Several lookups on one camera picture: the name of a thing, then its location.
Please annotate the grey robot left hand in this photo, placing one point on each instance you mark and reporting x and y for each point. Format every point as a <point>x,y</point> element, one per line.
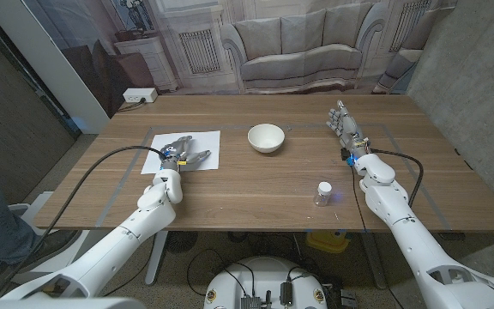
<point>176,154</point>

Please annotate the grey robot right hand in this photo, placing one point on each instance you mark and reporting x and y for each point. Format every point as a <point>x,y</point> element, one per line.
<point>350,131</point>

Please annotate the white paper sheet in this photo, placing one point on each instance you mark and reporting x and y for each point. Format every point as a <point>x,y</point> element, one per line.
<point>206,139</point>

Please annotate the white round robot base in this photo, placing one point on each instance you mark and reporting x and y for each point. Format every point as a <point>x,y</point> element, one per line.
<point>264,276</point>

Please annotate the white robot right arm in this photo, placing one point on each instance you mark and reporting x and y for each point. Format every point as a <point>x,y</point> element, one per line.
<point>418,249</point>

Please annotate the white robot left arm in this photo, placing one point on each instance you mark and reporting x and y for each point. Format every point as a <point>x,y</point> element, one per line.
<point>114,253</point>

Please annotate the small clear bottle white cap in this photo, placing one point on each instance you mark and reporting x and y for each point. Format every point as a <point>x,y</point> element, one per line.
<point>323,193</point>

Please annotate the white ceramic bowl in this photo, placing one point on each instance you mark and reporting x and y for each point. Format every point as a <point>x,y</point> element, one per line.
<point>266,137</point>

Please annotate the white power strip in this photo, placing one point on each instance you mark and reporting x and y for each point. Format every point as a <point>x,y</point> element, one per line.
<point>140,94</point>

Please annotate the black round floor fan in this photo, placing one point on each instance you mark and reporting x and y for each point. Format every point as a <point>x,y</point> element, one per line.
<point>181,241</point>

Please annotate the printed living room backdrop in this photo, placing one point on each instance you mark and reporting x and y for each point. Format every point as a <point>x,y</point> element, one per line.
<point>298,43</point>

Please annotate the white metal table leg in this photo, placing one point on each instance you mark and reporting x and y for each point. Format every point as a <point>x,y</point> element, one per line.
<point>375,262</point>
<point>156,257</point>

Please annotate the yellow plastic object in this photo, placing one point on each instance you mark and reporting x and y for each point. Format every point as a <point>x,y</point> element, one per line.
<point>327,242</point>

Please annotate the dark person shoe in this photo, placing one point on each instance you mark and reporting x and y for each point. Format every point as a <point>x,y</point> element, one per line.
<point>54,242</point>

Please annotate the white robot torso edge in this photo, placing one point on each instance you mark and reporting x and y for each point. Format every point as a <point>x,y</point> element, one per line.
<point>58,304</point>

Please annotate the white wall pillar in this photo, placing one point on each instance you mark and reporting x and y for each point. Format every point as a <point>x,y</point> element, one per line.
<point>58,73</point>

